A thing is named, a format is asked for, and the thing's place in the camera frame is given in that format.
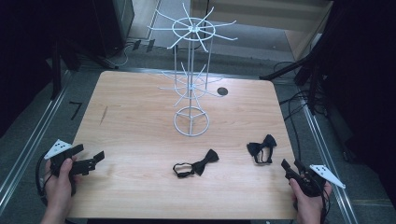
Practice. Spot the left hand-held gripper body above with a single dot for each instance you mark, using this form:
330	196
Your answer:
57	150

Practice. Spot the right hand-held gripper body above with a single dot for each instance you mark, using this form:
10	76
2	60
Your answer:
327	174

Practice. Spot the person's right hand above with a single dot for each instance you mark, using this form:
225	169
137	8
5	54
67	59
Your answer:
308	208

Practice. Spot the person's left hand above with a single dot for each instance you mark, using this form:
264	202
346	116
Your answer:
57	193

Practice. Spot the black tape floor mark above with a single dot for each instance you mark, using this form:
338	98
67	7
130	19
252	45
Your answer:
76	109

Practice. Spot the black stand leg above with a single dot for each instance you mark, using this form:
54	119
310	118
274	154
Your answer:
56	71

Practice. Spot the round dark table grommet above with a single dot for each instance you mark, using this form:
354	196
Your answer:
222	91

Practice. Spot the small black block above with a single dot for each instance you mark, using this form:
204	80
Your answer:
151	45
136	44

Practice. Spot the dark cabinet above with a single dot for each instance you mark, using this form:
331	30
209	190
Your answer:
115	25

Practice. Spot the metal floor rail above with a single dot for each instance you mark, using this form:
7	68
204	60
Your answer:
327	155
34	137

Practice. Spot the black stand frame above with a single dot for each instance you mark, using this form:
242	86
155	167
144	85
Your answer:
299	67

